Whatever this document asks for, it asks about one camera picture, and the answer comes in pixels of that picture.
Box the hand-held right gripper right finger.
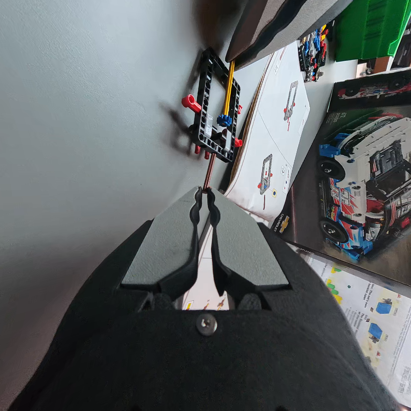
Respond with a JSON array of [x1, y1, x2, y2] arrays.
[[205, 187, 289, 297]]

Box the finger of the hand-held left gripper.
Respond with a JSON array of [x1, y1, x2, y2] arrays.
[[233, 0, 354, 62], [226, 0, 302, 62]]

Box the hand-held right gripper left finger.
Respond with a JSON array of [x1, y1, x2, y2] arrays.
[[121, 186, 203, 297]]

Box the yellow lego axle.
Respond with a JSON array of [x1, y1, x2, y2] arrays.
[[224, 59, 235, 118]]

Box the brown lego axle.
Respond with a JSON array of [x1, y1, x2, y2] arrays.
[[203, 153, 216, 190]]

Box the black lego frame assembly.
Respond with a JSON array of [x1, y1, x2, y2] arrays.
[[181, 48, 243, 163]]

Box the pile of loose lego pieces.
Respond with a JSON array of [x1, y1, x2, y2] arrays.
[[297, 22, 331, 82]]

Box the lego instruction booklet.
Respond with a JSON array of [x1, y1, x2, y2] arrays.
[[181, 40, 311, 311]]

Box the black lego set box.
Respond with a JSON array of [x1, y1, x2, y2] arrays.
[[271, 69, 411, 286]]

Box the green plastic bin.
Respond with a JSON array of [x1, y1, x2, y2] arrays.
[[334, 0, 411, 63]]

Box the printed paper leaflet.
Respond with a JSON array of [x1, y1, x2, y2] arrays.
[[289, 244, 411, 408]]

